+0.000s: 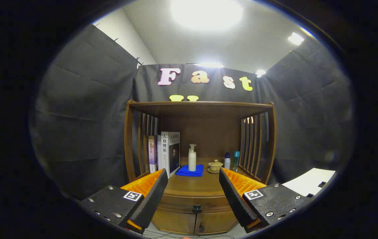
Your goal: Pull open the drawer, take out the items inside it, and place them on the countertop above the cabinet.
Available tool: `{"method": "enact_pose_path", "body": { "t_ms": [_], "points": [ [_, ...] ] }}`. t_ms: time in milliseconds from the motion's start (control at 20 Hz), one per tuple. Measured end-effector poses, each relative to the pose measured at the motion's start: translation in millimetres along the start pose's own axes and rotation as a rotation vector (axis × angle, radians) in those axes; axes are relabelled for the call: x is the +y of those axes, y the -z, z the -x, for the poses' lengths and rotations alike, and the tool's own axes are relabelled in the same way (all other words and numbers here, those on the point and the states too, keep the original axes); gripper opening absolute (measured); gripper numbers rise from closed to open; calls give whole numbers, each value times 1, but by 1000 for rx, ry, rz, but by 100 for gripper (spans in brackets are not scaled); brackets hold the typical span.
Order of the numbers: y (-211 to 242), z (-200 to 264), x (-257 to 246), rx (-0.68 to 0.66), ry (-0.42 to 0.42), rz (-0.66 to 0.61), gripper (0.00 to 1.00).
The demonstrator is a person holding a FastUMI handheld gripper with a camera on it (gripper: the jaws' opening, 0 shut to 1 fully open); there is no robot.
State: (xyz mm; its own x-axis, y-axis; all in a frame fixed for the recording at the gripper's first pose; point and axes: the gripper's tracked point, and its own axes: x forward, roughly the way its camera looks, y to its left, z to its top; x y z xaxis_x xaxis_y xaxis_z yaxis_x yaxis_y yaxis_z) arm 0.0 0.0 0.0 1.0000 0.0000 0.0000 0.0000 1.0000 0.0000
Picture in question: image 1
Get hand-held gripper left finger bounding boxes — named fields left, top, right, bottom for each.
left=79, top=168, right=169, bottom=234

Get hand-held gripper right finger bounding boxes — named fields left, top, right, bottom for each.
left=219, top=168, right=312, bottom=233

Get wooden drawer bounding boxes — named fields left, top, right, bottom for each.
left=157, top=194, right=236, bottom=214

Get wooden cabinet door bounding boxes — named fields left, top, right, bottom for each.
left=152, top=211, right=197, bottom=234
left=195, top=212, right=238, bottom=235

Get wooden countertop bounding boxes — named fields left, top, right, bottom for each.
left=135, top=157, right=263, bottom=197

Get brown wooden cabinet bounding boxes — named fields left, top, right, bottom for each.
left=124, top=100, right=277, bottom=235

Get beige lidded tea cup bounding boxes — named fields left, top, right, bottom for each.
left=208, top=160, right=224, bottom=174

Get folded blue cloth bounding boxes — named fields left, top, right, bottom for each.
left=176, top=164, right=204, bottom=177

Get thin white book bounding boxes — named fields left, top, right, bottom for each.
left=157, top=134, right=163, bottom=171

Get purple book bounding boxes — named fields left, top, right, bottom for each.
left=148, top=135, right=158, bottom=174

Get thick white book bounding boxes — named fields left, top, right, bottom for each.
left=161, top=131, right=181, bottom=179

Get white pump bottle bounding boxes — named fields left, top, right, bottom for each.
left=188, top=144, right=197, bottom=172

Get white box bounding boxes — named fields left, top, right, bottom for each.
left=282, top=168, right=336, bottom=197

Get black backdrop cloth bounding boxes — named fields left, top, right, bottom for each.
left=30, top=24, right=354, bottom=199

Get small ceiling light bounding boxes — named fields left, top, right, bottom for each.
left=288, top=32, right=305, bottom=46

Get large ceiling light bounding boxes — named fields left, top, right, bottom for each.
left=171, top=0, right=244, bottom=30

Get black floor cables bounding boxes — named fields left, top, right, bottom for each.
left=142, top=229, right=236, bottom=239

